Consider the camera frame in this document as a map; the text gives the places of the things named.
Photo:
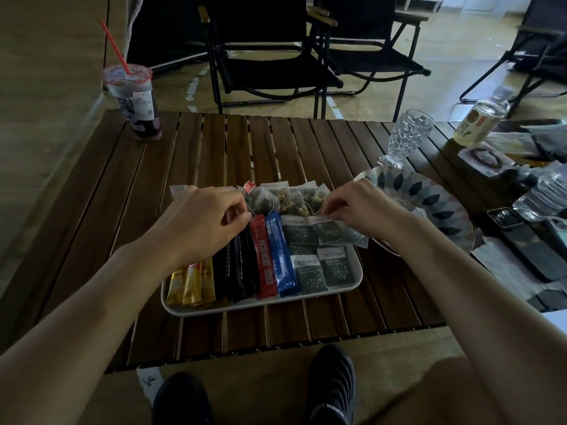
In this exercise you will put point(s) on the person's right hand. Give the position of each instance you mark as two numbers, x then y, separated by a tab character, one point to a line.
370	210

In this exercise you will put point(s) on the person's left hand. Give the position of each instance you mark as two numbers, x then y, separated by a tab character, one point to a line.
195	225

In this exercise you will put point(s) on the person's right fingers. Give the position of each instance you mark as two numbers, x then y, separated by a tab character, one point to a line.
339	207

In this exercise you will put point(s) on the person's left fingers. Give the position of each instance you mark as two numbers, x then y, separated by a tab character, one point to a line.
237	216

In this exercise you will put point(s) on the clear pyramid tea bag red tag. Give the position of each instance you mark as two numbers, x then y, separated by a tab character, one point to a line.
260	201

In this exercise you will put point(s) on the person's left forearm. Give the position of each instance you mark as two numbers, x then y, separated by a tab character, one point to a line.
75	336

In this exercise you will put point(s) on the person's right forearm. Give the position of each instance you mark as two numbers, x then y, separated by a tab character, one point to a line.
478	305

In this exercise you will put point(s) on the red stick packet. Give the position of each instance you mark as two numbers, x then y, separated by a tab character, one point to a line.
263	256

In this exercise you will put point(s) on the black stick packet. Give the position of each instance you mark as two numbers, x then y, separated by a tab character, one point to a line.
235	269
250	265
220	274

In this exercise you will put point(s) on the blue stick packet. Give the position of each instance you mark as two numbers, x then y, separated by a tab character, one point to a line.
281	261

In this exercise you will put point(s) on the yellow stick packet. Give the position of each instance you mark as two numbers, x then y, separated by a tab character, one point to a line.
207	281
192	285
176	287

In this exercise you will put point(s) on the group of dark tea sachets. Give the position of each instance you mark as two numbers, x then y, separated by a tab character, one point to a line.
310	274

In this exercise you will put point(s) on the white rectangular tray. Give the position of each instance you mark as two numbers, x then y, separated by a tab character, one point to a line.
265	306

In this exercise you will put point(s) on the leaf patterned plate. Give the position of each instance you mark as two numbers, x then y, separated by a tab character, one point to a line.
436	199

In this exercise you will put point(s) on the clear faceted glass goblet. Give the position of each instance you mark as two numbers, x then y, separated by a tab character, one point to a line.
409	132

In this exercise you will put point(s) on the plastic cup with dark drink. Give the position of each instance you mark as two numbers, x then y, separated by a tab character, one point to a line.
138	110

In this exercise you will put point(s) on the black folding chair wooden armrests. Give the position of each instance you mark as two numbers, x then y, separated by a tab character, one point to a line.
265	70

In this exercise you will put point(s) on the yellow tea bottle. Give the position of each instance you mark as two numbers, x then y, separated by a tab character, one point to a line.
478	123

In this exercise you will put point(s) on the grey paper sheet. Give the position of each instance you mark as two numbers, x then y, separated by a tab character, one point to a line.
505	269

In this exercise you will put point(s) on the person's right black shoe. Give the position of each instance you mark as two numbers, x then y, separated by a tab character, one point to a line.
332	385

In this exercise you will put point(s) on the person's black shoe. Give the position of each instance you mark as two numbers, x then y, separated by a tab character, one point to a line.
181	400
332	385

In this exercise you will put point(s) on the white paper scrap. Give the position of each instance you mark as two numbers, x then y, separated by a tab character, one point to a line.
148	380

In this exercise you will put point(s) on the person's left black shoe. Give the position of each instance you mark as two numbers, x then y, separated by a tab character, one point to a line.
181	400

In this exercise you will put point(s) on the black smartphone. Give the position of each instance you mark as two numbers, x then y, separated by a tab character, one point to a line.
531	250

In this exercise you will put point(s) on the clear plastic water bottle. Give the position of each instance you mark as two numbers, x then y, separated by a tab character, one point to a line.
542	194

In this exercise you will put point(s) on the red drinking straw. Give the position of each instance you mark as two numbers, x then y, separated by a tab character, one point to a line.
114	46

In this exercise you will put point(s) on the grey foil packet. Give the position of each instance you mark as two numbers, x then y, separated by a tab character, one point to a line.
547	141

